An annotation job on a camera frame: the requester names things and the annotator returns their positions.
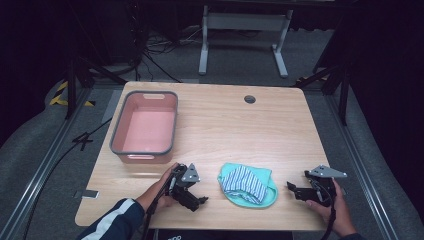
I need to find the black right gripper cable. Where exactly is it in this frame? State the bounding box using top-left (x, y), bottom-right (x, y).
top-left (314, 181), bottom-right (338, 240)

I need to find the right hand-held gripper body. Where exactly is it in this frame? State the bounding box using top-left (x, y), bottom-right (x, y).
top-left (299, 164), bottom-right (348, 203)

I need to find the teal and striped cloth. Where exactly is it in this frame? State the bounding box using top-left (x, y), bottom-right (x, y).
top-left (217, 162), bottom-right (279, 210)

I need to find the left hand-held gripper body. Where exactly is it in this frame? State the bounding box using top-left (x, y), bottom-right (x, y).
top-left (165, 162), bottom-right (202, 212)

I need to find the person's left hand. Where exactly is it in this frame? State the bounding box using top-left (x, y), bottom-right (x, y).
top-left (135, 162), bottom-right (181, 214)

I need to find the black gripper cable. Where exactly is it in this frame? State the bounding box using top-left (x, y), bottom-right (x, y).
top-left (141, 168), bottom-right (179, 240)
top-left (314, 181), bottom-right (338, 240)

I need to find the black floor cable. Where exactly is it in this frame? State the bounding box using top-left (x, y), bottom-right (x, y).
top-left (20, 117), bottom-right (113, 240)

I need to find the white metal desk frame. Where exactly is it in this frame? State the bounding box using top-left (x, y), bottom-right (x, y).
top-left (198, 4), bottom-right (295, 80)

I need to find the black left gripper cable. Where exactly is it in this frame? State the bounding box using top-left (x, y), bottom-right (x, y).
top-left (141, 168), bottom-right (179, 240)

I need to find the pink basin with grey rim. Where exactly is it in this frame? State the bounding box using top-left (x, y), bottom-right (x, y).
top-left (109, 90), bottom-right (179, 165)

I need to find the person's right hand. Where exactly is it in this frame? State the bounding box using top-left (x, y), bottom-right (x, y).
top-left (304, 179), bottom-right (358, 238)

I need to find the yellow and black floor tape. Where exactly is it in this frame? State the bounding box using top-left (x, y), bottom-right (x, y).
top-left (49, 80), bottom-right (97, 108)

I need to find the grey tape patch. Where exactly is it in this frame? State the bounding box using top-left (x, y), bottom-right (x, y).
top-left (73, 188), bottom-right (100, 200)

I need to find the aluminium floor rail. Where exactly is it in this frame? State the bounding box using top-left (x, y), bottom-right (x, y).
top-left (0, 87), bottom-right (94, 240)
top-left (324, 94), bottom-right (401, 240)

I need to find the black tripod stand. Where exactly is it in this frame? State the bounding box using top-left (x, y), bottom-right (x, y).
top-left (292, 61), bottom-right (352, 127)
top-left (64, 54), bottom-right (128, 120)

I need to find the bundle of black floor cables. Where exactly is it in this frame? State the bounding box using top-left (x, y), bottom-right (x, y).
top-left (128, 19), bottom-right (204, 84)

